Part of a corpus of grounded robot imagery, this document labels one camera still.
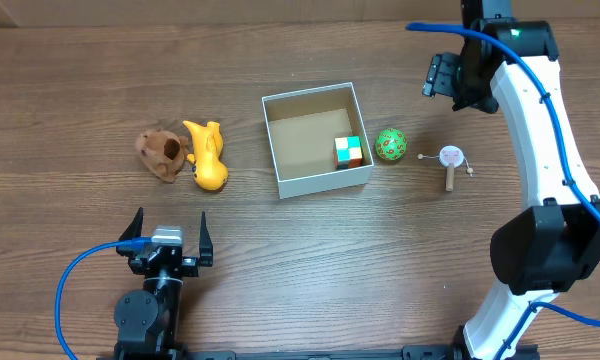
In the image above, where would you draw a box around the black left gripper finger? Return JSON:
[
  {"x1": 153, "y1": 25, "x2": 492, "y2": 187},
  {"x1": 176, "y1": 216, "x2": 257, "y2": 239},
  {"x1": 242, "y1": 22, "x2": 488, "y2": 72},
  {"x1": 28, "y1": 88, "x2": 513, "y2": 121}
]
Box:
[
  {"x1": 199, "y1": 212, "x2": 213, "y2": 267},
  {"x1": 116, "y1": 207, "x2": 144, "y2": 257}
]

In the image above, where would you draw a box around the yellow rubber duck toy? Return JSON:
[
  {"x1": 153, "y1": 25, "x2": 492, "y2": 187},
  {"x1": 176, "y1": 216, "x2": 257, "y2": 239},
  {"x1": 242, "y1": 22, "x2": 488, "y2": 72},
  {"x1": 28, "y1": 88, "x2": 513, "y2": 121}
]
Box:
[{"x1": 183, "y1": 120, "x2": 228, "y2": 191}]

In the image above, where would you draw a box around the white wooden rattle drum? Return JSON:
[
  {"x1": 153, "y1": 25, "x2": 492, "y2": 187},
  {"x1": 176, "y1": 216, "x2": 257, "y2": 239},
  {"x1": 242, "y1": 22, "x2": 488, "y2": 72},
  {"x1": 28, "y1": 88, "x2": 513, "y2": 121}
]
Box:
[{"x1": 417, "y1": 145, "x2": 474, "y2": 192}]

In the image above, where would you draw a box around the brown plush toy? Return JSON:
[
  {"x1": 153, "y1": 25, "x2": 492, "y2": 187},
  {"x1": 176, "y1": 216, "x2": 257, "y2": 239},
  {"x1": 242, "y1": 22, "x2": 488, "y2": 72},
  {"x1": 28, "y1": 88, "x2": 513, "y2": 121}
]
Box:
[{"x1": 135, "y1": 129, "x2": 189, "y2": 183}]

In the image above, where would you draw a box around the green number ball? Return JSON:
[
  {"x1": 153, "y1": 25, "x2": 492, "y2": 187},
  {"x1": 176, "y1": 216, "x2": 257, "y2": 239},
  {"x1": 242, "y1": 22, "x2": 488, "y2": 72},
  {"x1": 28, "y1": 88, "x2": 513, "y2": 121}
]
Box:
[{"x1": 374, "y1": 128, "x2": 408, "y2": 161}]

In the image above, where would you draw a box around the colourful puzzle cube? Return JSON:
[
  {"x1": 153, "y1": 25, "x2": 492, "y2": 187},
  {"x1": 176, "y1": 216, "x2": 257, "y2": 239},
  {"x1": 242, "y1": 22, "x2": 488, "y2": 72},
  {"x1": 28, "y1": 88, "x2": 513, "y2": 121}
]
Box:
[{"x1": 334, "y1": 136, "x2": 363, "y2": 170}]

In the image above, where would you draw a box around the white cardboard box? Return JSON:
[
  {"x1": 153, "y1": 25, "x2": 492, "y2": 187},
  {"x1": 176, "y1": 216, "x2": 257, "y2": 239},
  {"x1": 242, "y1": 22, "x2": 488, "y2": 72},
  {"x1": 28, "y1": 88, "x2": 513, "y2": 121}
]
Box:
[{"x1": 262, "y1": 82, "x2": 374, "y2": 199}]

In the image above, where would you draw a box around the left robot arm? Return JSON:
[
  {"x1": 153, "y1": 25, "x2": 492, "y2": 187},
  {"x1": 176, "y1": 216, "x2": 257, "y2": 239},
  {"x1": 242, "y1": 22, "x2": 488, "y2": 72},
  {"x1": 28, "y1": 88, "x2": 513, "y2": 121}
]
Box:
[{"x1": 114, "y1": 209, "x2": 213, "y2": 359}]

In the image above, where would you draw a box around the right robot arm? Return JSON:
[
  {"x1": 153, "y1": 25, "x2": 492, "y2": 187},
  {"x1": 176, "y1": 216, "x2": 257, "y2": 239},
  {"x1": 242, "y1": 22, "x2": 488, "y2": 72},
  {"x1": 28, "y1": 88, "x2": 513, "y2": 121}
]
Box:
[{"x1": 423, "y1": 18, "x2": 600, "y2": 359}]

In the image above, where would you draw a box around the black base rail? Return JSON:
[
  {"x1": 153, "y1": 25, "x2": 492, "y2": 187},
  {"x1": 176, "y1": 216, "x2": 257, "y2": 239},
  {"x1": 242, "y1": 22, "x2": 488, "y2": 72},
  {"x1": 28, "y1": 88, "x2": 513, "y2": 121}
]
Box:
[{"x1": 95, "y1": 342, "x2": 540, "y2": 360}]

